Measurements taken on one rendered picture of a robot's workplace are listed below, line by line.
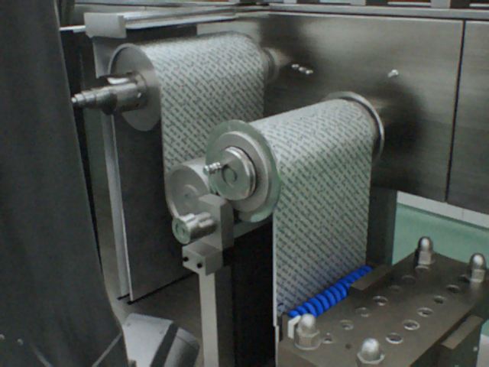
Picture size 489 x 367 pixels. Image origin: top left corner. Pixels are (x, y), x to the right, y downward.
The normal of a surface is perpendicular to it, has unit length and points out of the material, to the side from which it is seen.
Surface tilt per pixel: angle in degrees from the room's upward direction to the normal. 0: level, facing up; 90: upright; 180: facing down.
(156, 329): 25
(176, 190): 90
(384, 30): 90
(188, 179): 90
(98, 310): 81
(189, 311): 0
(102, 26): 90
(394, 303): 0
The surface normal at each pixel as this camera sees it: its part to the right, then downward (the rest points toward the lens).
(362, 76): -0.70, 0.26
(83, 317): 0.90, 0.00
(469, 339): 0.71, 0.23
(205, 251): -0.02, -0.94
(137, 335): -0.17, -0.71
